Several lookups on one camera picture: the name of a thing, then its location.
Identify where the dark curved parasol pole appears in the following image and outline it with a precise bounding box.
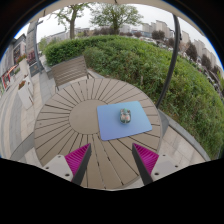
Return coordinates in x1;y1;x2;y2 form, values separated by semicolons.
154;13;183;109

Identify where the white planter box with flowers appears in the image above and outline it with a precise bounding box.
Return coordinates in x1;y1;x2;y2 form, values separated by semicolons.
17;79;34;110

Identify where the transparent green computer mouse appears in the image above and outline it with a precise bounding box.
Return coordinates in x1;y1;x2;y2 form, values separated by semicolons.
119;107;132;125

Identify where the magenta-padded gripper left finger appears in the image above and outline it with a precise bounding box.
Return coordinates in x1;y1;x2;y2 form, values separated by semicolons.
42;143;93;186

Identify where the brown slatted outdoor chair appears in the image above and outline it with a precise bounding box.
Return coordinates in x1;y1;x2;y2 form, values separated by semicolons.
50;55;96;92

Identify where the bare-trunked leaning tree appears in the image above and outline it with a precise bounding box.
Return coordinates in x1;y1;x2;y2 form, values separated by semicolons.
54;3;93;40

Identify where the tall grey sign pillar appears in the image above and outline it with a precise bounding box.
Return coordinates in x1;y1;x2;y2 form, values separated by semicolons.
25;19;44;78

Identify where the round leafy green tree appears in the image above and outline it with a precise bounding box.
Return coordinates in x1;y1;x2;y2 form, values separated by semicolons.
90;3;144;36

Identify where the beige parasol canopy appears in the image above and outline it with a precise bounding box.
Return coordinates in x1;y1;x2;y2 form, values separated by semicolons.
33;0;214;38

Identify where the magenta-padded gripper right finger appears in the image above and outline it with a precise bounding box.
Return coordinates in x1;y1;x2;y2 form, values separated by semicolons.
131;143;183;186

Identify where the blue mouse pad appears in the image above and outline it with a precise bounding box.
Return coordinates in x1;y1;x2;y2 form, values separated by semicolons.
96;100;153;142

